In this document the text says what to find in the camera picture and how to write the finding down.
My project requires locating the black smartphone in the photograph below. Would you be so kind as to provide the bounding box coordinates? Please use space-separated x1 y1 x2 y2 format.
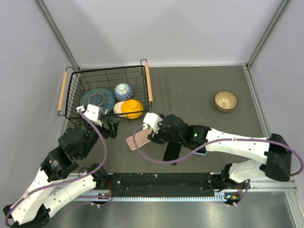
163 142 182 162

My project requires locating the pink phone case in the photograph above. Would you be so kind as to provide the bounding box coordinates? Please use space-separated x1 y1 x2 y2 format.
126 129 152 151

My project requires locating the light blue phone case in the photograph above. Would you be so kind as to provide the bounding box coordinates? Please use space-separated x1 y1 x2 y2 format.
195 148 208 155

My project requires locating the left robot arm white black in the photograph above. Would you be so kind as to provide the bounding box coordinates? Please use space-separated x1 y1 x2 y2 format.
3 121 119 228

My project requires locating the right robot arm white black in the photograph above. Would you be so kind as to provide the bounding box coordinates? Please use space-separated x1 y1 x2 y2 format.
143 113 292 188

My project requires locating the cream white bowl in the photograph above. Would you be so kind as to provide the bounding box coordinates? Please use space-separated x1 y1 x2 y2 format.
113 101 124 118

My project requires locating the yellow bowl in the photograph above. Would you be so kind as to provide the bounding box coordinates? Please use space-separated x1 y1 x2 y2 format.
121 99 144 119

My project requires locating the dark blue ceramic plate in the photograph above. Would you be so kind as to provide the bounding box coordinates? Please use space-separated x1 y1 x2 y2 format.
79 87 115 115

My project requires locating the blue white patterned bowl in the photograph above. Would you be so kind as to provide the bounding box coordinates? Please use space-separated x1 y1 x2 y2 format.
114 83 133 101

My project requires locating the gold brown bowl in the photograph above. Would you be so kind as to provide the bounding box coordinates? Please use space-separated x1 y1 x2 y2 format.
214 91 238 112

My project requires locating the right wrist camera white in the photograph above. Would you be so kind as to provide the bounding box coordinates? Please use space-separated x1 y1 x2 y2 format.
142 113 163 133

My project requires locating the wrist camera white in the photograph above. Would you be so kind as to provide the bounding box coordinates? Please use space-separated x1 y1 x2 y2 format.
142 113 163 133
76 104 103 126

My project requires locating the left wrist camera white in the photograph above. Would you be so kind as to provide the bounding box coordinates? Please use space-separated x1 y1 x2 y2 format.
76 104 103 126

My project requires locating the black wire basket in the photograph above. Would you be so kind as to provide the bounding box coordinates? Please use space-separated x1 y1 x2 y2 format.
57 59 153 125

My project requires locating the right wooden basket handle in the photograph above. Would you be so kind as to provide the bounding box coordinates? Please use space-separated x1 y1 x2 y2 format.
145 63 153 102

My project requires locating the wooden basket handle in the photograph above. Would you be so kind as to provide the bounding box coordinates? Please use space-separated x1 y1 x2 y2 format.
57 70 68 112
145 63 153 102

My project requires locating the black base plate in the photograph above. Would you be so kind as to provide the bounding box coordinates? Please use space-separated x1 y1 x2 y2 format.
95 172 252 198

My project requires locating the left wooden basket handle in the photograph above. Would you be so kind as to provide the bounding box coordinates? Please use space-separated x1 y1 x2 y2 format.
57 70 68 112

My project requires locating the white slotted cable duct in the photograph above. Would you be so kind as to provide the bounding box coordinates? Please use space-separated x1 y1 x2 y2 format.
74 192 239 202

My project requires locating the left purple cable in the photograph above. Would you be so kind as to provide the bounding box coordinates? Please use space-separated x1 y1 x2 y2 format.
4 111 112 226

